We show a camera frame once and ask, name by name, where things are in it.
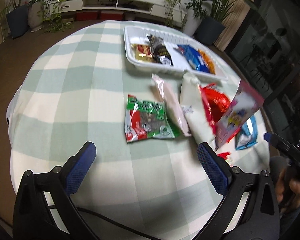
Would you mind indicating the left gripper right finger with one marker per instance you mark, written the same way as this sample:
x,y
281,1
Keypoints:
x,y
230,182

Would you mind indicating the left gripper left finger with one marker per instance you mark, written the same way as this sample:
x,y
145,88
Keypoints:
x,y
65,183

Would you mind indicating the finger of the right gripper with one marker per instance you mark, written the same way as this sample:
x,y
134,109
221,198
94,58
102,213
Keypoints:
x,y
272,139

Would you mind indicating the light blue snack packet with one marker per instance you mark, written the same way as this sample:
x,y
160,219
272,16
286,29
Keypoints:
x,y
247,135

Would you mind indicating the pink cartoon snack packet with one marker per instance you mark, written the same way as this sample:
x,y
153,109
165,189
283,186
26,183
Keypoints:
x,y
245,103

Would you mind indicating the white red snack packet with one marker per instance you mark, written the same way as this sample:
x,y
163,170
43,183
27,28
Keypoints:
x,y
196,110

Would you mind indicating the orange snack bar packet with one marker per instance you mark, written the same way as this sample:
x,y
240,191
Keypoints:
x,y
208,62

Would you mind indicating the green red snack packet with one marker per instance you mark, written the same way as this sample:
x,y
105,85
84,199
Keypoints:
x,y
148,119

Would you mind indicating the dark blue snack packet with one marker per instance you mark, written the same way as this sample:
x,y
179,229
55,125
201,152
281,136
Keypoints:
x,y
193,57

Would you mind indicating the black cookie snack packet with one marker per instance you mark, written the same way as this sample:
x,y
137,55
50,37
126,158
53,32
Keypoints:
x,y
159,51

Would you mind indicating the small gold red candy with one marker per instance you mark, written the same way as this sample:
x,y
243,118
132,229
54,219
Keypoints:
x,y
142,52

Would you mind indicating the right hand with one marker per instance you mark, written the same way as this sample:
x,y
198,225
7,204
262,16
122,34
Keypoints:
x,y
287,190

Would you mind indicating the small red white packet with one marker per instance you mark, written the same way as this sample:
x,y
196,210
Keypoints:
x,y
227,157

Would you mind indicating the shiny red snack packet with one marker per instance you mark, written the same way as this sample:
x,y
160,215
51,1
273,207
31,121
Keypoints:
x,y
215,103

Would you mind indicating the checkered green white tablecloth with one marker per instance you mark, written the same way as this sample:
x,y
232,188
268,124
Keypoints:
x,y
76,92

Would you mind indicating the pale pink snack packet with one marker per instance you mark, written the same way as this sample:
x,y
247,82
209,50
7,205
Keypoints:
x,y
174,109

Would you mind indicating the beige curtain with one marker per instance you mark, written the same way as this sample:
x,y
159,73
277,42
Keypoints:
x,y
232,23

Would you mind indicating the white plastic tray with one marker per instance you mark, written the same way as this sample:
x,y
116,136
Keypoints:
x,y
138,35

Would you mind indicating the plant in white pot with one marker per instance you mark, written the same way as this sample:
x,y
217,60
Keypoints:
x,y
196,12

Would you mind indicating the large plant dark pot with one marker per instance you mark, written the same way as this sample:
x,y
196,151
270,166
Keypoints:
x,y
212,25

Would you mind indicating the red storage box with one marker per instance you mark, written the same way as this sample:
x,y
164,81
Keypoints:
x,y
111,15
87,15

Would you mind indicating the left plant white pot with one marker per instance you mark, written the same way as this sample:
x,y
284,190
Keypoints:
x,y
49,12

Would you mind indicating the trailing vine plant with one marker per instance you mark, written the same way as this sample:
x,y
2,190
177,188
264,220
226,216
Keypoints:
x,y
170,7

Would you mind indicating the left tall plant dark pot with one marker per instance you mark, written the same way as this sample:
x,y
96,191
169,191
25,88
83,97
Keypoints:
x,y
16,14

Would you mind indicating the white tv cabinet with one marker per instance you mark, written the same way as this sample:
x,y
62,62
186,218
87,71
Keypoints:
x,y
134,10

